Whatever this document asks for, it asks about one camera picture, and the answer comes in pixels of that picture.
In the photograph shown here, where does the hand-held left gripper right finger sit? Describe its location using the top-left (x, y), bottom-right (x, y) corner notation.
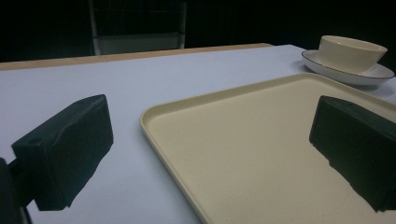
top-left (308, 95), bottom-right (396, 213)

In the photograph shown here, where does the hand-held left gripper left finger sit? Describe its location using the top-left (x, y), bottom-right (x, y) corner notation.
top-left (10, 93), bottom-right (115, 212)

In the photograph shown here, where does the cream plastic tray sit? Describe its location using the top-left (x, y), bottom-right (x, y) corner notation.
top-left (139, 72), bottom-right (396, 224)

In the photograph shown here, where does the cream ceramic bowl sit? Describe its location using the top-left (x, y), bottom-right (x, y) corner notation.
top-left (317, 35), bottom-right (389, 75)

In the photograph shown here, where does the white plate with dark rim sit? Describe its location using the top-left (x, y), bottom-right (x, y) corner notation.
top-left (301, 49), bottom-right (396, 87)

